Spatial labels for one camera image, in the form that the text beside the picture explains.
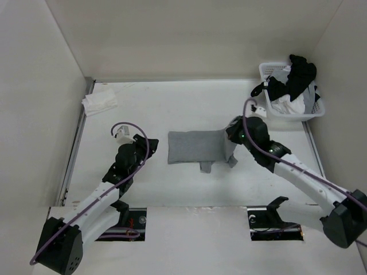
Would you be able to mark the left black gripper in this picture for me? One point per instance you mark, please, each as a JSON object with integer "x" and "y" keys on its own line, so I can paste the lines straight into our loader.
{"x": 141, "y": 141}

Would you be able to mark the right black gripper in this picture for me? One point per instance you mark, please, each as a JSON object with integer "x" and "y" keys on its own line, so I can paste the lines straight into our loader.
{"x": 232, "y": 132}

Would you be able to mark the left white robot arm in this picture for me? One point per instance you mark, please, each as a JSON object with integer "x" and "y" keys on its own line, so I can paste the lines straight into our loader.
{"x": 63, "y": 240}

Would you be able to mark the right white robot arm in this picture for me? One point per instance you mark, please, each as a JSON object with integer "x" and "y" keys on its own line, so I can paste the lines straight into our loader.
{"x": 341, "y": 215}

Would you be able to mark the folded white tank top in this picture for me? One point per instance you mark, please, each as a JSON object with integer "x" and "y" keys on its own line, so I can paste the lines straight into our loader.
{"x": 99, "y": 102}

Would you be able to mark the black tank top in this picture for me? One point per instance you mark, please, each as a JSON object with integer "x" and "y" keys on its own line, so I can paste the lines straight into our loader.
{"x": 298, "y": 79}

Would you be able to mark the white plastic laundry basket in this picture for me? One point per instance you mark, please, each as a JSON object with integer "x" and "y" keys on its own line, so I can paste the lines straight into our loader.
{"x": 318, "y": 110}

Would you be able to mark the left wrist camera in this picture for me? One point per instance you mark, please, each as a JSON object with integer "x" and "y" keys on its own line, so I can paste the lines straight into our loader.
{"x": 123, "y": 136}

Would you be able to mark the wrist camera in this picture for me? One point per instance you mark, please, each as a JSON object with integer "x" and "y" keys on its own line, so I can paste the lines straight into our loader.
{"x": 258, "y": 111}
{"x": 123, "y": 136}

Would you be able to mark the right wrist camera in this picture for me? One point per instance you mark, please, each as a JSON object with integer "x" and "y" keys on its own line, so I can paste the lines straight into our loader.
{"x": 258, "y": 111}

